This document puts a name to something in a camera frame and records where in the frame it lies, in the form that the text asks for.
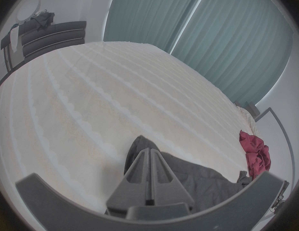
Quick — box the grey bedside table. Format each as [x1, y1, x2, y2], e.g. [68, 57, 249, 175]
[234, 101, 259, 116]

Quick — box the dark red garment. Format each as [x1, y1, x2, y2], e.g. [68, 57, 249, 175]
[239, 130, 271, 177]

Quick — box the round white mirror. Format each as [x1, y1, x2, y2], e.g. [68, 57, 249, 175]
[17, 0, 41, 23]

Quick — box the dark grey chest of drawers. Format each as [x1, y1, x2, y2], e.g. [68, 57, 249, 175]
[1, 21, 87, 73]

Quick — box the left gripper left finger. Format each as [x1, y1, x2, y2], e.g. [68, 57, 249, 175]
[106, 148, 150, 208]

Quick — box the blue-green curtain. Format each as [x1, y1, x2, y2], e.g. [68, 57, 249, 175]
[103, 0, 210, 55]
[169, 0, 294, 105]

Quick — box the dark grey garment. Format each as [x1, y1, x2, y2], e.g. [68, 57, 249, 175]
[31, 12, 55, 31]

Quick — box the black T-shirt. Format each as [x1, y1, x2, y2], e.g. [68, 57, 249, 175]
[124, 135, 252, 213]

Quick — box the pale pink pillow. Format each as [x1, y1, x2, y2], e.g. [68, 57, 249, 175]
[236, 106, 257, 129]

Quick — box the bed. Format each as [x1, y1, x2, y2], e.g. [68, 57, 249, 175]
[0, 41, 295, 216]

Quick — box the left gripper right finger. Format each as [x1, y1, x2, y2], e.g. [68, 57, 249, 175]
[151, 148, 195, 205]

